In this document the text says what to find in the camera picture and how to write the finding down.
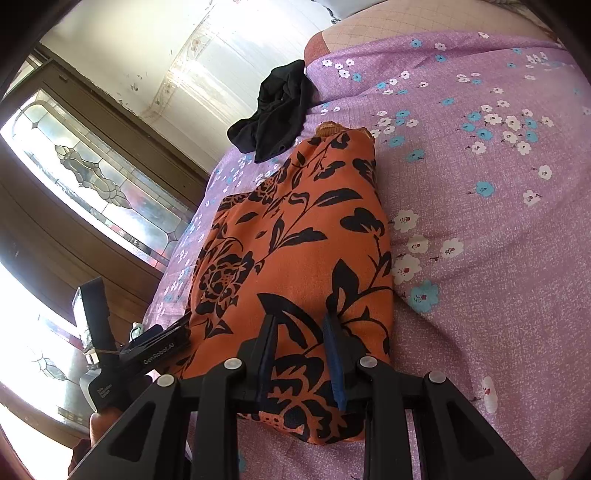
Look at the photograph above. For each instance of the orange black floral garment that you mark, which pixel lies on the orange black floral garment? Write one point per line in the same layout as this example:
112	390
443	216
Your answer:
295	240

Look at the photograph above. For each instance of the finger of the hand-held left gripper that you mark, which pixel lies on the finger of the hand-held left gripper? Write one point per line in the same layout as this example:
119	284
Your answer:
168	328

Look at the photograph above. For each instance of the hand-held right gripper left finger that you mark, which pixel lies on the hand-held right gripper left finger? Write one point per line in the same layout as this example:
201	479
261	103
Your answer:
266	369

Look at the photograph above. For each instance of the purple floral bedsheet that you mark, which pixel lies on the purple floral bedsheet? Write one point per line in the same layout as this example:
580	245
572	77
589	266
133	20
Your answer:
485	230

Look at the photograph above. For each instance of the wooden door with glass panes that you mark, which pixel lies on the wooden door with glass panes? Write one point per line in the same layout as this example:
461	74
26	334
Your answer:
92	184

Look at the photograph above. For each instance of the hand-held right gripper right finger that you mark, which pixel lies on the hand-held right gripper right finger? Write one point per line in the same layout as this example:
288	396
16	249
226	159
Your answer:
336	369

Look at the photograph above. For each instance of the pink checked mattress cover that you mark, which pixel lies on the pink checked mattress cover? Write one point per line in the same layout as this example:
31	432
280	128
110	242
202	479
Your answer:
415	23

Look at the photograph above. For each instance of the person's left hand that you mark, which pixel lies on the person's left hand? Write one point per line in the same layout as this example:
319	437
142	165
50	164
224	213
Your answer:
99	427

